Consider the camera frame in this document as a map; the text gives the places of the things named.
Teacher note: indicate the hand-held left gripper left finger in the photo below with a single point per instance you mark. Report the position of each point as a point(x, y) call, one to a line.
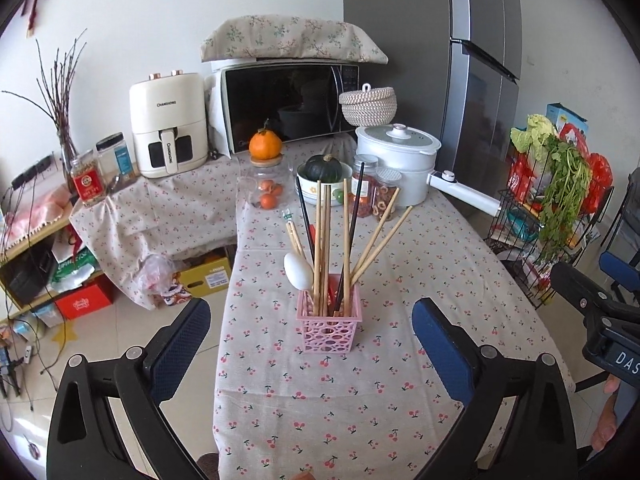
point(180, 350)

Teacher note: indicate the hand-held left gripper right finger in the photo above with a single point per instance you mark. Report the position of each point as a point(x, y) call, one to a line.
point(440, 345)

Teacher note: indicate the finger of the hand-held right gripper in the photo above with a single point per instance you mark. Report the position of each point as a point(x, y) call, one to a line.
point(575, 290)
point(620, 272)

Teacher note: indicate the pink plastic utensil holder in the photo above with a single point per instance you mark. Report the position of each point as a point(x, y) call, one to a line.
point(327, 335)

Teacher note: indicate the white plastic spoon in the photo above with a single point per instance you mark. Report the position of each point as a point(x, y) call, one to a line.
point(297, 270)

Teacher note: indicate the black chopstick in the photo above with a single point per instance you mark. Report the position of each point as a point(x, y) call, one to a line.
point(306, 230)
point(352, 220)

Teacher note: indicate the bundle of bamboo chopsticks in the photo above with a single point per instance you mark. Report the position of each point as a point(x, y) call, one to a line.
point(322, 240)

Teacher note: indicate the pair of chopsticks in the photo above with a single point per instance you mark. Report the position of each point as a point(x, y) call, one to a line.
point(295, 240)

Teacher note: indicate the person's right hand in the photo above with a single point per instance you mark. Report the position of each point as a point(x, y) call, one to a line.
point(606, 415)

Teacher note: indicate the printed snack package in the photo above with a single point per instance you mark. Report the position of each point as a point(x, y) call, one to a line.
point(176, 295)

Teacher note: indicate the yellow cardboard box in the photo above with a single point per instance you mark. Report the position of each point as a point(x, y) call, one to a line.
point(207, 280)

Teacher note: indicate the clear plastic bag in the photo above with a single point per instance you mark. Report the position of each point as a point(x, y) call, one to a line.
point(156, 275)

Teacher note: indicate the green leafy herbs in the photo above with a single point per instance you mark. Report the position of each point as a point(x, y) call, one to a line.
point(565, 195)

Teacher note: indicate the red plastic bag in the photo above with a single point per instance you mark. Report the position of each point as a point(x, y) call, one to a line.
point(597, 175)

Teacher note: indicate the red cardboard box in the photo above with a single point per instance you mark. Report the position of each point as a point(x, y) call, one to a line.
point(82, 302)

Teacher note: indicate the yellow star floor sticker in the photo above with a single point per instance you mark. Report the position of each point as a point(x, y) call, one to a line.
point(65, 335)

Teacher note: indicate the green and white bag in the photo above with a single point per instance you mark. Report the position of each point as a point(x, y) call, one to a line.
point(72, 270)

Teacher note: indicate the jar of dried fruit rings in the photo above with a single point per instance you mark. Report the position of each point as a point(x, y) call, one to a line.
point(385, 195)

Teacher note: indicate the blue cardboard box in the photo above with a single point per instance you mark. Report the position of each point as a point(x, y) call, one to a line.
point(570, 117)

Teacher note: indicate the napa cabbage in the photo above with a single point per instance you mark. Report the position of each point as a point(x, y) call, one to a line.
point(532, 132)

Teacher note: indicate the jar of red dried berries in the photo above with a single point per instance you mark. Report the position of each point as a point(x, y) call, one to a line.
point(370, 195)

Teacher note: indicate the small tangerine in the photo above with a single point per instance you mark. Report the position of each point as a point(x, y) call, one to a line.
point(268, 201)
point(272, 188)

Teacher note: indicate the metal spoon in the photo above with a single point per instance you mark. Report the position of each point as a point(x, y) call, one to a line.
point(113, 185)

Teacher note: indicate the glass jar with wooden lid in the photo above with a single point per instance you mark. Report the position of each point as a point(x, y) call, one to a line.
point(250, 185)

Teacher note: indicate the small green fruit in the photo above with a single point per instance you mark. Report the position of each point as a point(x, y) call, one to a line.
point(339, 195)

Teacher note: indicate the white electric cooking pot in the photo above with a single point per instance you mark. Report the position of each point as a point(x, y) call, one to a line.
point(400, 160)

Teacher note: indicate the glass jar with red label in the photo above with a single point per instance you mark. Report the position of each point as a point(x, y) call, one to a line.
point(89, 182)

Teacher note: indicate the black power plug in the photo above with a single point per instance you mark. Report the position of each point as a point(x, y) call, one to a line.
point(216, 154)

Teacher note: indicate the pink cloth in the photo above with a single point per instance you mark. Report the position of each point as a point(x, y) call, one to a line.
point(35, 210)

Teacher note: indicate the clear container with blue label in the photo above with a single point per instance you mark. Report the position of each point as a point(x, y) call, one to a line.
point(117, 157)

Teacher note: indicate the white flower print bowl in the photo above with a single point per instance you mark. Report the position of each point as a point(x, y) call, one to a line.
point(307, 189)

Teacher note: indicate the dark green squash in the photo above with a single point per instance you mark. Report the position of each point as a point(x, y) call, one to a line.
point(322, 167)

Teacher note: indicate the glass vase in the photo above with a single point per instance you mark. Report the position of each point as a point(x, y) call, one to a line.
point(69, 165)

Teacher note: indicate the large orange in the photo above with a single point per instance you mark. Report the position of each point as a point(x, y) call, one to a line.
point(265, 145)

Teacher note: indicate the cream air fryer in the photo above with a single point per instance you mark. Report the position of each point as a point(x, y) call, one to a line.
point(167, 110)

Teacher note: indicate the white cloth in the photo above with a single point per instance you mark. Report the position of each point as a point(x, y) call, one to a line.
point(216, 110)

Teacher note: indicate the woven basket with lid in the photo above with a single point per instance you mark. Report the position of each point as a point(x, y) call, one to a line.
point(367, 107)

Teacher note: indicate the black microwave oven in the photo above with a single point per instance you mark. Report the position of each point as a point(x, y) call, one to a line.
point(280, 95)

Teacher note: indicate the dried branches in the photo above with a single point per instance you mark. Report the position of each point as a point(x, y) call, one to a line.
point(62, 95)

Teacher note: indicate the grey refrigerator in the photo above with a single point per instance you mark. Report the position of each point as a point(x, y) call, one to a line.
point(415, 35)

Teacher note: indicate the floral pillow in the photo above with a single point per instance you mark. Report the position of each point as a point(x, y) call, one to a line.
point(290, 40)

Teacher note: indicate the red hanging decoration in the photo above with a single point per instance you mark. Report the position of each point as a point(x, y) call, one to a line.
point(37, 7)

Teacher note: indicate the wall power strip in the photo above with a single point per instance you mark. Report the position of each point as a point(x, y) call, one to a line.
point(32, 172)

